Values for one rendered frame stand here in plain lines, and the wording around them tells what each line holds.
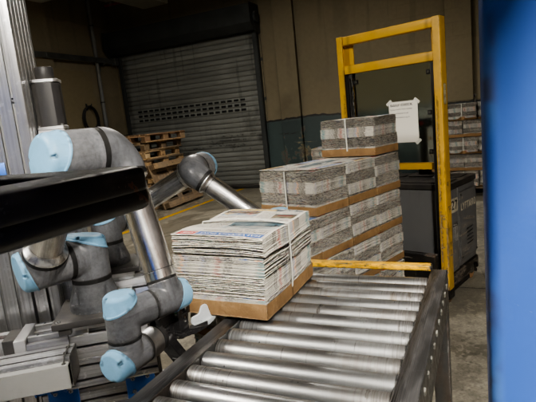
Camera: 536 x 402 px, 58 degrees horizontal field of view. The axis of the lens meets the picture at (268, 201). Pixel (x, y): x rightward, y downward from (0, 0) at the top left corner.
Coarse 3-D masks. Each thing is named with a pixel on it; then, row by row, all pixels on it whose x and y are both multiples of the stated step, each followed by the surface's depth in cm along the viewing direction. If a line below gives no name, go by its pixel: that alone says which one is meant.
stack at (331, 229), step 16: (352, 208) 261; (368, 208) 274; (320, 224) 240; (336, 224) 250; (352, 224) 262; (368, 224) 275; (320, 240) 240; (336, 240) 251; (368, 240) 276; (336, 256) 250; (352, 256) 261; (368, 256) 277; (320, 272) 240; (336, 272) 250; (352, 272) 263
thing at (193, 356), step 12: (228, 324) 129; (204, 336) 123; (216, 336) 122; (192, 348) 117; (204, 348) 116; (180, 360) 112; (192, 360) 111; (168, 372) 106; (180, 372) 106; (156, 384) 102; (168, 384) 102; (132, 396) 98; (144, 396) 98; (156, 396) 98
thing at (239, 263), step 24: (192, 240) 131; (216, 240) 128; (240, 240) 125; (264, 240) 123; (192, 264) 133; (216, 264) 130; (240, 264) 128; (264, 264) 124; (192, 288) 135; (216, 288) 131; (240, 288) 128; (264, 288) 126
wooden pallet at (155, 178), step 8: (168, 160) 850; (176, 160) 873; (152, 168) 806; (160, 168) 841; (168, 168) 860; (152, 176) 809; (160, 176) 834; (192, 192) 909; (168, 200) 832; (176, 200) 831; (184, 200) 853; (168, 208) 823
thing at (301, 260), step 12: (216, 216) 156; (228, 216) 155; (240, 216) 153; (252, 216) 152; (264, 216) 150; (276, 216) 149; (288, 216) 148; (300, 216) 148; (300, 228) 149; (300, 240) 149; (300, 252) 150; (300, 264) 150
